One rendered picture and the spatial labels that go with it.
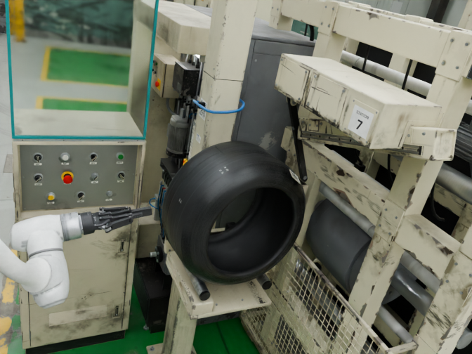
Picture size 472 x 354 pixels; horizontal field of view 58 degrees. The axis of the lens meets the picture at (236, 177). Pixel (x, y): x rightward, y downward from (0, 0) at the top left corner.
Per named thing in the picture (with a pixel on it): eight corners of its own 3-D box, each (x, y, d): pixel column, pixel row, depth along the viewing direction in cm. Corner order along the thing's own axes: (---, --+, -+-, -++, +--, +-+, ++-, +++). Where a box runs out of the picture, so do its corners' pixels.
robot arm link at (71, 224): (59, 208, 141) (78, 205, 144) (63, 231, 146) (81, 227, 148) (62, 224, 134) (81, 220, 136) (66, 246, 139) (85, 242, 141)
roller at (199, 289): (172, 247, 192) (175, 239, 191) (181, 247, 194) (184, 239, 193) (198, 301, 165) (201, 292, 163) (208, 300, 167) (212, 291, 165)
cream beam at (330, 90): (272, 88, 175) (279, 53, 169) (321, 92, 186) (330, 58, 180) (367, 150, 127) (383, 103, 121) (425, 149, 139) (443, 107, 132)
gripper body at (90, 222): (81, 222, 137) (110, 216, 140) (77, 208, 144) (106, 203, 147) (83, 240, 141) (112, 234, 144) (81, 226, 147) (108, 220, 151)
